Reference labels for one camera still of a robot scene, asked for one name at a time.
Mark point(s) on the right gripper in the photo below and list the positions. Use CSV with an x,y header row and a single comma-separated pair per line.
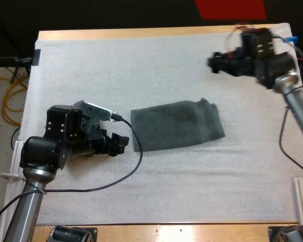
x,y
232,63

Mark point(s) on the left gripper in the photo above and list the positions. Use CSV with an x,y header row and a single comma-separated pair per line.
x,y
94,140

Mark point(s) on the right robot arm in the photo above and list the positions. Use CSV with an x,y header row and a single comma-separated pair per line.
x,y
296,100

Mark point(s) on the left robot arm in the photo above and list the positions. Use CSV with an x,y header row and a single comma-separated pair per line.
x,y
30,201

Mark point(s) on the grey-green towel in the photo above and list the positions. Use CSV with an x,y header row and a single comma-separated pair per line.
x,y
176,124

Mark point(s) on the blue table clip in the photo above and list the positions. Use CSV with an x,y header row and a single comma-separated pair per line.
x,y
292,39

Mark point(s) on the dark table clamp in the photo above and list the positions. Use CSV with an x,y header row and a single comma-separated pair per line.
x,y
36,57

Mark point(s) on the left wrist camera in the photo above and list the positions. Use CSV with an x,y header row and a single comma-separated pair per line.
x,y
101,113

